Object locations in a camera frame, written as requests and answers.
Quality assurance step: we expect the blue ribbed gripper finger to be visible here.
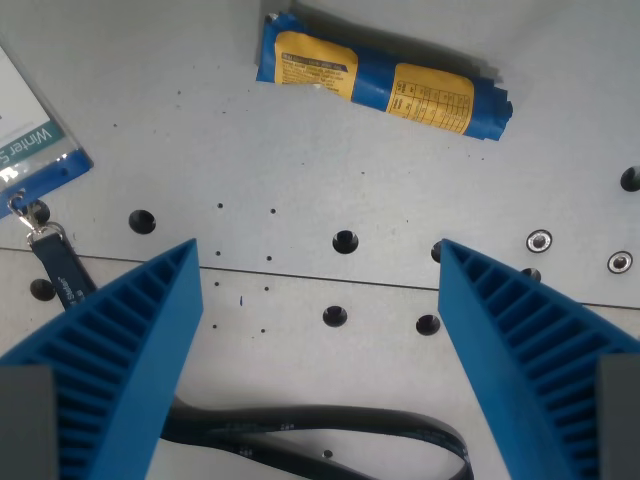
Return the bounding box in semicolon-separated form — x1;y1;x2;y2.
437;238;640;480
0;237;206;480

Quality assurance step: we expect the silver table screw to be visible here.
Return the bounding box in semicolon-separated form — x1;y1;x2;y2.
606;250;634;275
526;229;554;255

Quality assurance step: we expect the conference name badge card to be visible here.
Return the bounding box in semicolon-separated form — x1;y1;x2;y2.
0;33;95;220

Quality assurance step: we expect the blue yellow snack wrapper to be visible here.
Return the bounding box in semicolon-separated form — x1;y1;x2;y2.
255;11;515;143

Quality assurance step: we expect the metal lanyard clip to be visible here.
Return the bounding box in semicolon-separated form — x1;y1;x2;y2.
7;188;67;246

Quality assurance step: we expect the dark blue lanyard strap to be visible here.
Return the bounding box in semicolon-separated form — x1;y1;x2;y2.
28;230;473;480

